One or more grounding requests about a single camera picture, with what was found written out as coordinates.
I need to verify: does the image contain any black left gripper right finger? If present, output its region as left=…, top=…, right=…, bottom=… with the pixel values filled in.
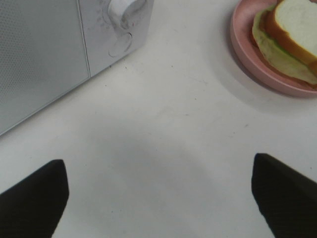
left=251, top=153, right=317, bottom=238

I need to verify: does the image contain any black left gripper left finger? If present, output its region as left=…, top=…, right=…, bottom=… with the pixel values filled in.
left=0, top=159, right=69, bottom=238

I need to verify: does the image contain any white microwave door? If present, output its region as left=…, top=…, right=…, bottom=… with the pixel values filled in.
left=0, top=0, right=90, bottom=133

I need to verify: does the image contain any white bread sandwich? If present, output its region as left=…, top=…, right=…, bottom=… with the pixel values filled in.
left=252, top=0, right=317, bottom=85

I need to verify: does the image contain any pink round plate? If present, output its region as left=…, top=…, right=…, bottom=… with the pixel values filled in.
left=230, top=0, right=317, bottom=98

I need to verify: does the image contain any round white door release button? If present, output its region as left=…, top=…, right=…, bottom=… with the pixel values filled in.
left=108, top=33, right=132, bottom=57

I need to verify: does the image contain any white microwave knob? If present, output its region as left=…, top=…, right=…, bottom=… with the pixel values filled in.
left=107, top=0, right=147, bottom=24

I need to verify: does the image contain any white microwave oven body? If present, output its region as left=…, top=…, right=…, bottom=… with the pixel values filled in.
left=79, top=0, right=154, bottom=76

